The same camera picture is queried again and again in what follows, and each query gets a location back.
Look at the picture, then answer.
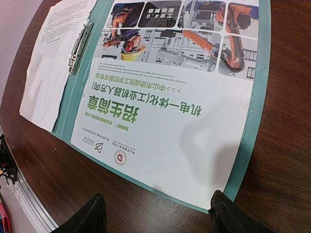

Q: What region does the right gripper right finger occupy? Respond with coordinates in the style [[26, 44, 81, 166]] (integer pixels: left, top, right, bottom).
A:
[[208, 190, 272, 233]]

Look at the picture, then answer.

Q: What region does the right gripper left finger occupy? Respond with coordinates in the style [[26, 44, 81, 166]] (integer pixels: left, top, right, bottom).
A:
[[52, 193, 107, 233]]

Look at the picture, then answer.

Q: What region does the teal plastic folder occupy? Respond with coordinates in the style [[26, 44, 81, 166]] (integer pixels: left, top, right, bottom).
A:
[[51, 0, 271, 201]]

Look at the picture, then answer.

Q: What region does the colour printed brochure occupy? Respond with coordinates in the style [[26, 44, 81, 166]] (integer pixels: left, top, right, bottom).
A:
[[70, 0, 259, 211]]

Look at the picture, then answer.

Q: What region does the white text paper sheet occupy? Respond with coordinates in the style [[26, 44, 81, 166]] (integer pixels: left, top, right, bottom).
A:
[[19, 0, 96, 132]]

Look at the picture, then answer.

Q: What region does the metal folder clip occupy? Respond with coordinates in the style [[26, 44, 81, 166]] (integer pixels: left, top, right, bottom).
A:
[[68, 19, 94, 75]]

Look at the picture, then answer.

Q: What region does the aluminium front rail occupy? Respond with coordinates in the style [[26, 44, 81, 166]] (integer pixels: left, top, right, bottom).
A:
[[12, 172, 59, 233]]

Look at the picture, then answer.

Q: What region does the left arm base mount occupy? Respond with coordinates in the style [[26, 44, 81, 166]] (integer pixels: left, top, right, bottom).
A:
[[0, 134, 18, 184]]

